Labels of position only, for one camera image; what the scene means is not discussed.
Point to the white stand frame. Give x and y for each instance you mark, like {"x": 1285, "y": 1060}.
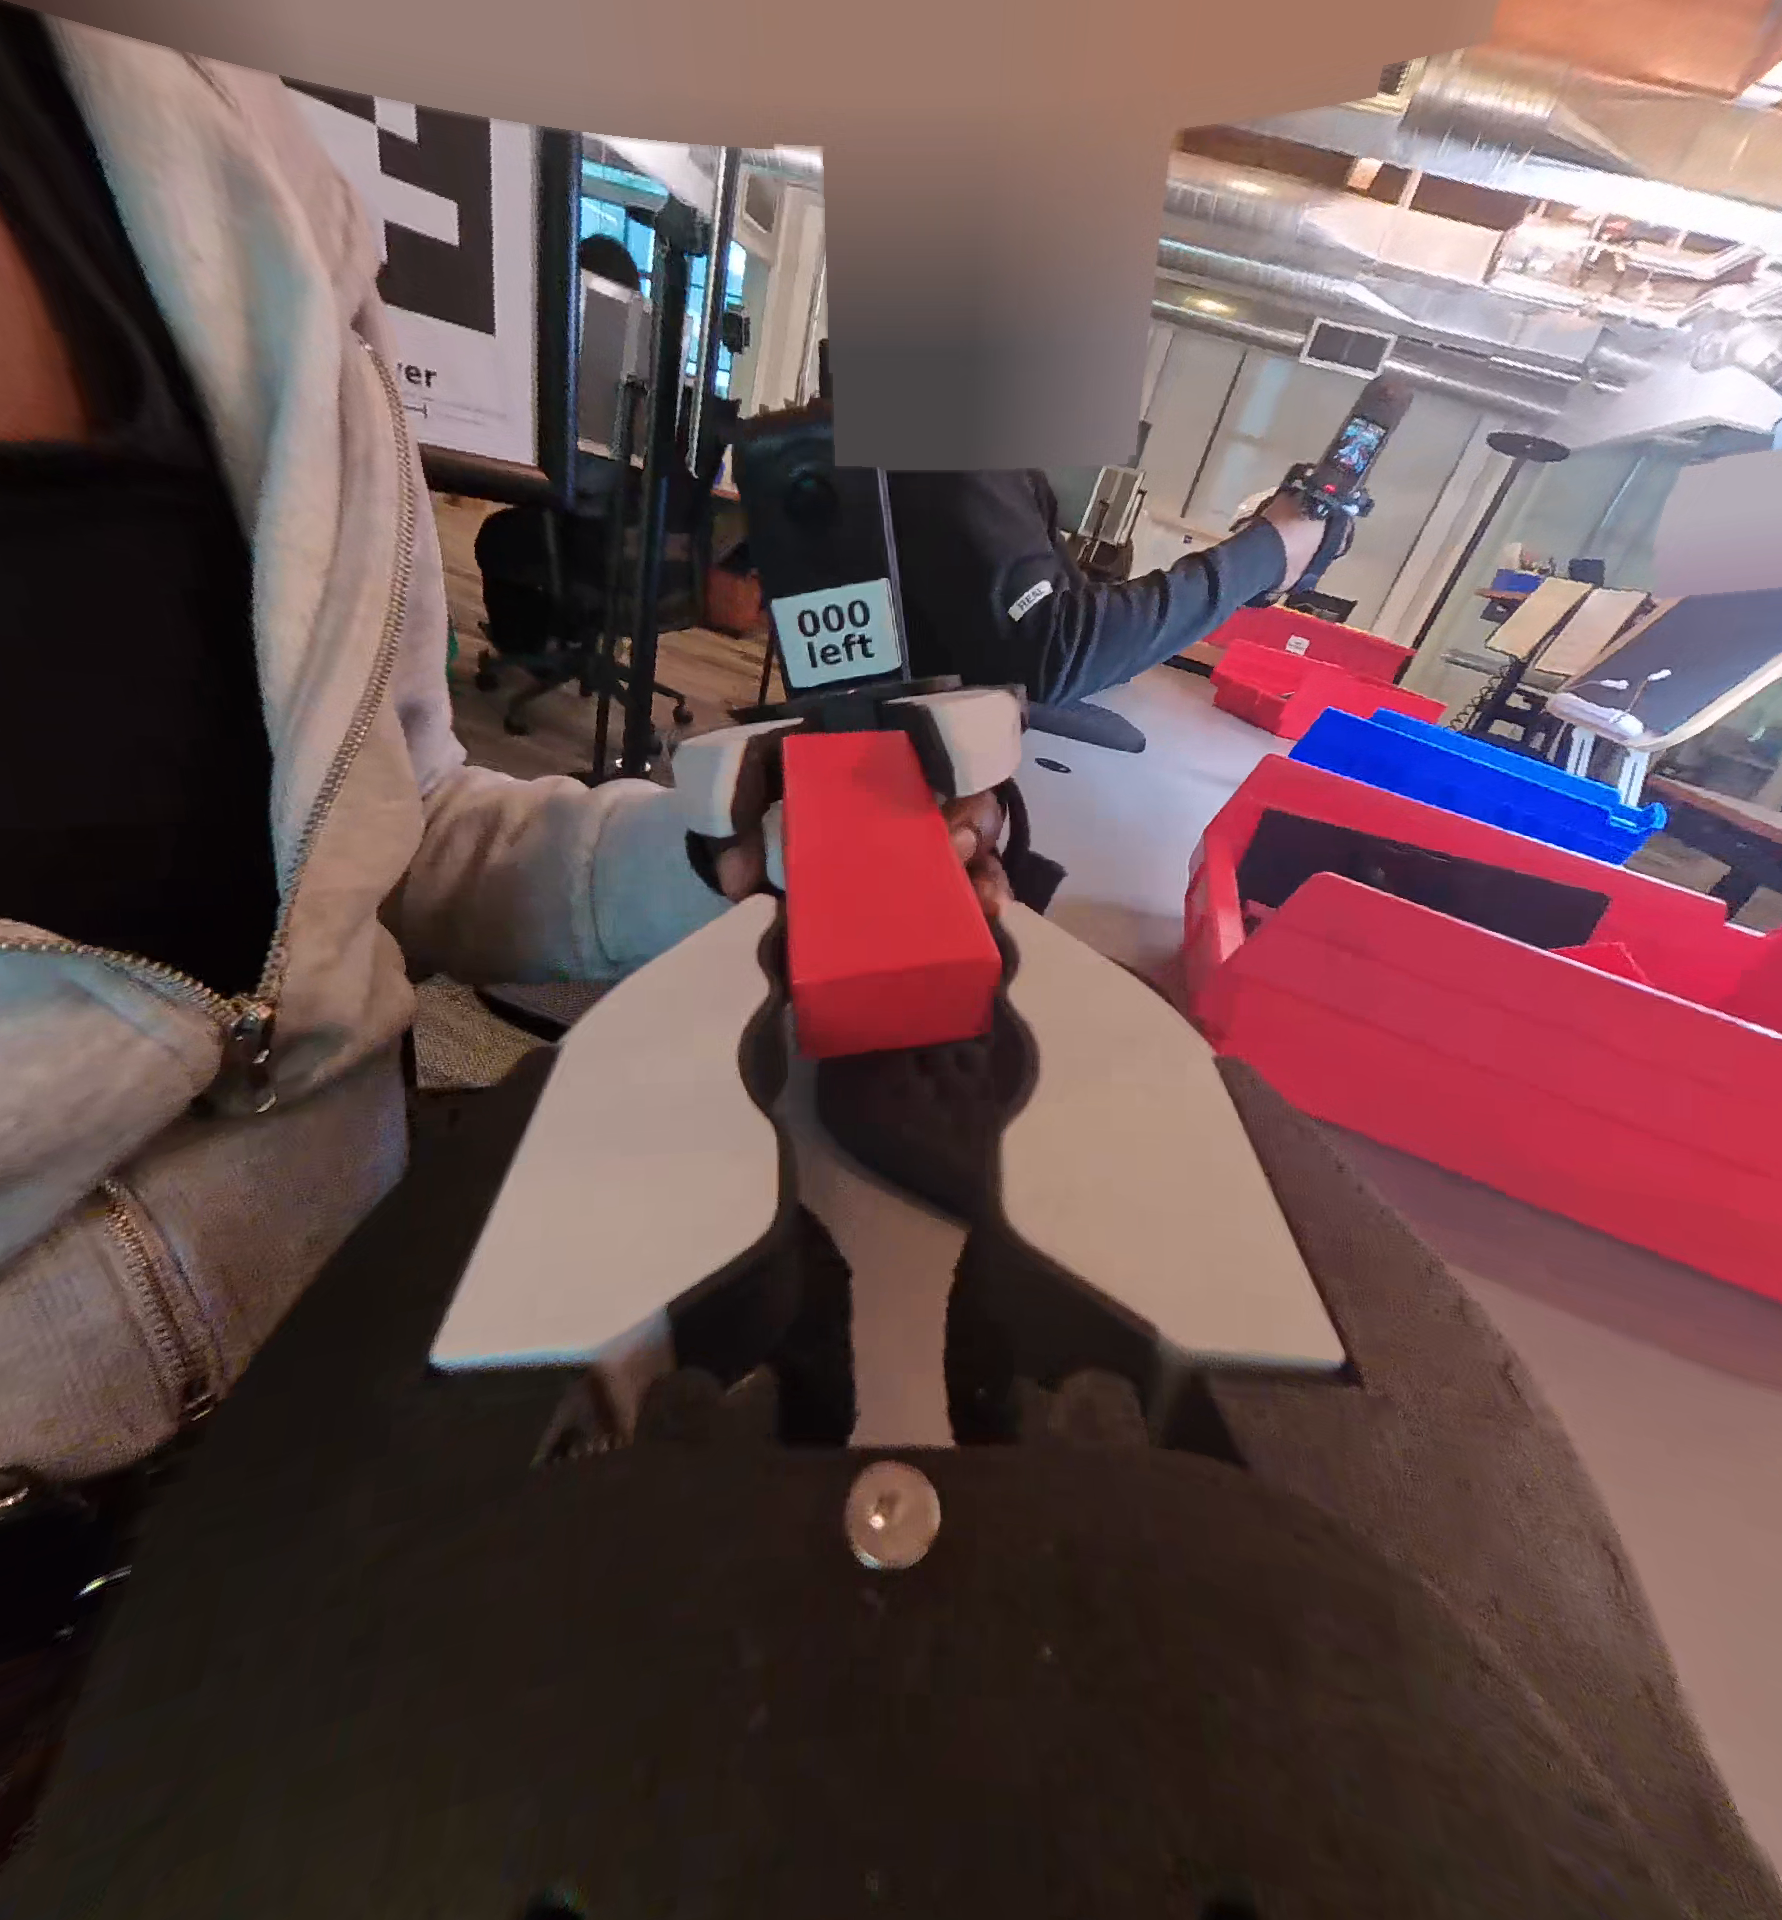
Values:
{"x": 1588, "y": 735}

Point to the black tilted board white frame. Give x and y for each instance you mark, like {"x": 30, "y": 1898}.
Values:
{"x": 1718, "y": 660}

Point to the red plastic bin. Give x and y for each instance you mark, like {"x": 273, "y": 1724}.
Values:
{"x": 1507, "y": 1110}
{"x": 1223, "y": 900}

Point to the distant red bin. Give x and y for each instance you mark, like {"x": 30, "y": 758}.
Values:
{"x": 1326, "y": 703}
{"x": 1326, "y": 629}

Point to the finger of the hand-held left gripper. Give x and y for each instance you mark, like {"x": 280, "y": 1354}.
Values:
{"x": 712, "y": 781}
{"x": 973, "y": 735}

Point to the tan slanted boards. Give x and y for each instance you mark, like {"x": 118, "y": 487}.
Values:
{"x": 1551, "y": 625}

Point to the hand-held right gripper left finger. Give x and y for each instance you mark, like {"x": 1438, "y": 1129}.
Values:
{"x": 622, "y": 1184}

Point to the red rectangular block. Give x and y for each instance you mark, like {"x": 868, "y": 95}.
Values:
{"x": 882, "y": 900}

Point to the dark blue bin stack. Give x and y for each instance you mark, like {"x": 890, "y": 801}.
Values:
{"x": 1461, "y": 781}

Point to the person's left hand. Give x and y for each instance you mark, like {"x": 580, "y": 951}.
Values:
{"x": 980, "y": 855}

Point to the framed black white marker poster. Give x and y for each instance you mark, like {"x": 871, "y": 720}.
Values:
{"x": 440, "y": 194}

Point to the black pole with disc top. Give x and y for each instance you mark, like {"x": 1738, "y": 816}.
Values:
{"x": 1523, "y": 449}

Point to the person's grey hoodie torso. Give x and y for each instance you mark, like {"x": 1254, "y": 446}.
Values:
{"x": 82, "y": 1082}

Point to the black tripod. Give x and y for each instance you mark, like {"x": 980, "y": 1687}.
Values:
{"x": 662, "y": 451}

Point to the person's left forearm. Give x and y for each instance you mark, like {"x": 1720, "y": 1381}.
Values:
{"x": 560, "y": 870}

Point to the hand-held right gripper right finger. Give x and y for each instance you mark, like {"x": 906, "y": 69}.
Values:
{"x": 1161, "y": 1199}

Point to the black office chair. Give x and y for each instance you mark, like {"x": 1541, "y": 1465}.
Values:
{"x": 530, "y": 586}

